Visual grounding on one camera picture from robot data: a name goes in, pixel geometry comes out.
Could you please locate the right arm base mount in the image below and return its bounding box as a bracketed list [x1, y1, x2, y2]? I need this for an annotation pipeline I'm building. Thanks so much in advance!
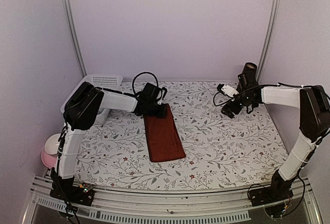
[247, 171, 294, 206]

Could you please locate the white bowl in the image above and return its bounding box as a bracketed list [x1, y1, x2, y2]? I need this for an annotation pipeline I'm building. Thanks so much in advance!
[44, 133, 60, 155]

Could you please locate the aluminium frame post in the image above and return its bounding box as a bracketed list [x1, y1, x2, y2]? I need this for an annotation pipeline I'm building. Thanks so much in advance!
[256, 0, 281, 82]
[62, 0, 87, 77]

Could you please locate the front aluminium rail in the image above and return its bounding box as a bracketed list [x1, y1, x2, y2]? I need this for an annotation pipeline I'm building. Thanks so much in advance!
[22, 176, 325, 223]

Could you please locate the dark red towel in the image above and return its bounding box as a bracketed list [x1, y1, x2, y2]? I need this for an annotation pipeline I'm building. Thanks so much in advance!
[143, 104, 186, 163]

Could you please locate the pink plate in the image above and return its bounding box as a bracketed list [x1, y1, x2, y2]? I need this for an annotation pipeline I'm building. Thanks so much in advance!
[41, 148, 57, 168]

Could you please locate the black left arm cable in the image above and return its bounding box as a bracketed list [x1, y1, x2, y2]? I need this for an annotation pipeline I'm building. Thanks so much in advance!
[131, 71, 159, 97]

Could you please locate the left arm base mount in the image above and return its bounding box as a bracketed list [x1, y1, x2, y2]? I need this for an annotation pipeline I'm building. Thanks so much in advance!
[49, 183, 95, 206]

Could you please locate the white plastic basket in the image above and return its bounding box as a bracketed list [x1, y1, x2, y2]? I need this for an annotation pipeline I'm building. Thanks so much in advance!
[60, 74, 123, 125]

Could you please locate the left aluminium frame post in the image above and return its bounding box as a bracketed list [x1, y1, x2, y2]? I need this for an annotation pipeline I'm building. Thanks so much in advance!
[62, 0, 87, 77]

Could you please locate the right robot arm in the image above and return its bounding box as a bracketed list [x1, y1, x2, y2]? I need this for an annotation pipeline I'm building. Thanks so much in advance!
[217, 71, 329, 201]

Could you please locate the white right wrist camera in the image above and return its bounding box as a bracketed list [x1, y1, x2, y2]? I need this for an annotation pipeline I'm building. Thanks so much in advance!
[217, 84, 239, 98]

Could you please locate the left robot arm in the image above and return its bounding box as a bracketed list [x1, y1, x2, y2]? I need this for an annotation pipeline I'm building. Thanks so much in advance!
[51, 82, 168, 200]

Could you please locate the right aluminium frame post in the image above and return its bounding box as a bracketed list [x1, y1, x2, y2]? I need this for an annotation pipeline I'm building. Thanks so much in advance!
[256, 0, 281, 82]

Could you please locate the black cylinder cup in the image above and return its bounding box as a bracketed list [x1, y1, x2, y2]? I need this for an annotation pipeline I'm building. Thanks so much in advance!
[242, 62, 258, 75]

